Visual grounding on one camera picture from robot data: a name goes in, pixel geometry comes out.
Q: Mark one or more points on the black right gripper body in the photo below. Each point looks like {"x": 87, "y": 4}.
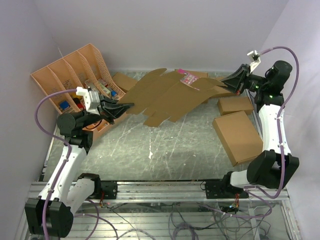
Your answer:
{"x": 251, "y": 81}

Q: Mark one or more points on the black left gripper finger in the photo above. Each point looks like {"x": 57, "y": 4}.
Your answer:
{"x": 114, "y": 111}
{"x": 107, "y": 102}

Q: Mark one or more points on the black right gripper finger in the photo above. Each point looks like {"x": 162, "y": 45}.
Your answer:
{"x": 235, "y": 83}
{"x": 240, "y": 74}

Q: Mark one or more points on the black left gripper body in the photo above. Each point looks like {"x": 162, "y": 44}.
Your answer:
{"x": 96, "y": 111}

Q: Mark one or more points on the cardboard box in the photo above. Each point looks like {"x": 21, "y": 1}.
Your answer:
{"x": 162, "y": 95}

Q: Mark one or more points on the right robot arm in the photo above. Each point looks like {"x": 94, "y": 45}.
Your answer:
{"x": 275, "y": 165}

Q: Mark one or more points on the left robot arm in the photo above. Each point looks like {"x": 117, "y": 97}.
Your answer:
{"x": 52, "y": 212}

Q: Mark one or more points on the brown box back right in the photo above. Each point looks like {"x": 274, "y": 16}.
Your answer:
{"x": 218, "y": 92}

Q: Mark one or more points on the small brown box right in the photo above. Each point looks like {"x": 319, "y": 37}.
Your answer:
{"x": 229, "y": 105}

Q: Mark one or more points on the small brown box by organizer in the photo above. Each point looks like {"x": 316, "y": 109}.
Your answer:
{"x": 124, "y": 82}

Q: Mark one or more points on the large brown box under book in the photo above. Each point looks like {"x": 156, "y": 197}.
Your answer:
{"x": 198, "y": 74}

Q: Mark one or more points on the big brown box front right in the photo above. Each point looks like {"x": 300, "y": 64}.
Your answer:
{"x": 239, "y": 137}

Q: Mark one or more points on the red toy block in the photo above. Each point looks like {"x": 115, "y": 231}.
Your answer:
{"x": 78, "y": 103}

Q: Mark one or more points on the small printed carton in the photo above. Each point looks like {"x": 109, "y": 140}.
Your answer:
{"x": 103, "y": 85}

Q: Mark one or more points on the blue toy block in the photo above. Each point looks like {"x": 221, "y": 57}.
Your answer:
{"x": 64, "y": 105}

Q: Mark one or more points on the peach plastic file organizer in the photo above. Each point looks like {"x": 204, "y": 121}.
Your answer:
{"x": 70, "y": 72}

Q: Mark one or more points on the pink children's book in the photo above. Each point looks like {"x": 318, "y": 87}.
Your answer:
{"x": 189, "y": 79}

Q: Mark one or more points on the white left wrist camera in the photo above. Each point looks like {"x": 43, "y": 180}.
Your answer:
{"x": 80, "y": 91}

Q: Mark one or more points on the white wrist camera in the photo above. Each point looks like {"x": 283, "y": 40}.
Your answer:
{"x": 255, "y": 60}
{"x": 80, "y": 91}

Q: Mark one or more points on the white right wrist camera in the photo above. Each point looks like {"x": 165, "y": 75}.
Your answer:
{"x": 255, "y": 60}

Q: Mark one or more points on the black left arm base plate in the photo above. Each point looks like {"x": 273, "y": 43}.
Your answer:
{"x": 106, "y": 190}

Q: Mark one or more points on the aluminium mounting rail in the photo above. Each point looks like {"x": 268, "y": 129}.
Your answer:
{"x": 135, "y": 191}

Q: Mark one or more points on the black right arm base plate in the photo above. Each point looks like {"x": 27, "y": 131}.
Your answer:
{"x": 217, "y": 189}

